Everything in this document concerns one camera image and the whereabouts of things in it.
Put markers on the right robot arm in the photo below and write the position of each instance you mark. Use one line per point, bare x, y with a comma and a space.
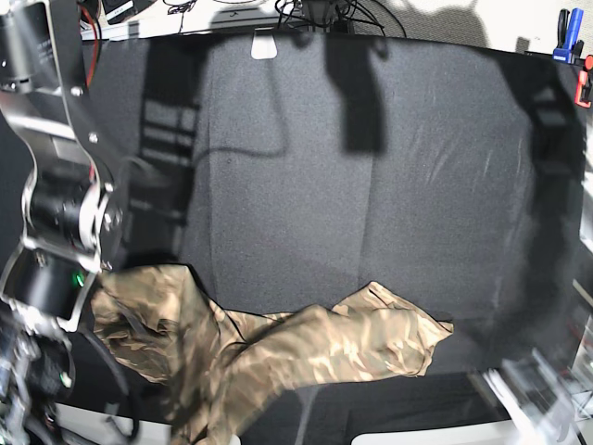
71, 208

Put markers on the blue clamp far right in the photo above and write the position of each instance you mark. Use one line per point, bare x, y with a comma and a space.
569, 46

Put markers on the red clamp far right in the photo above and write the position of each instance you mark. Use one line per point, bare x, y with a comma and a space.
583, 90

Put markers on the black table cloth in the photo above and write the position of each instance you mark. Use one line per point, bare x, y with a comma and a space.
447, 173

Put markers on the camouflage t-shirt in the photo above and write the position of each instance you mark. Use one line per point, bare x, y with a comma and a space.
222, 368

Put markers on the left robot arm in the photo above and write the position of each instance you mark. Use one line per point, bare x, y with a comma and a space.
549, 402

